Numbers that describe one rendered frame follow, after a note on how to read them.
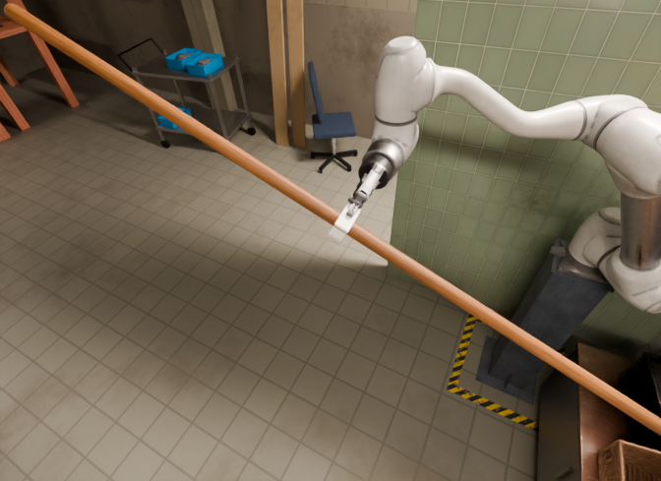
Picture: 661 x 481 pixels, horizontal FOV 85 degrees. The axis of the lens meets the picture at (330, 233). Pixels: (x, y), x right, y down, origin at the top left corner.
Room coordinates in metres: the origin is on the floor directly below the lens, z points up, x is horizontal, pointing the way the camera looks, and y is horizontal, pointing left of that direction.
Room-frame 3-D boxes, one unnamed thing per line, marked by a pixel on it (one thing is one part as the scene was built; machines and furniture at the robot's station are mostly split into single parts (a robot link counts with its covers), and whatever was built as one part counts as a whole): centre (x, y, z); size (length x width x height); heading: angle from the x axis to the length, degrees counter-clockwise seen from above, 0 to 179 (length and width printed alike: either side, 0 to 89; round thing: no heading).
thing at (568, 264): (0.92, -1.02, 1.03); 0.22 x 0.18 x 0.06; 60
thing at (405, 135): (0.82, -0.18, 1.70); 0.16 x 0.11 x 0.13; 153
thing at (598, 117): (0.84, -0.74, 1.69); 0.18 x 0.14 x 0.13; 95
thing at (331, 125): (3.24, -0.07, 0.46); 0.54 x 0.51 x 0.92; 72
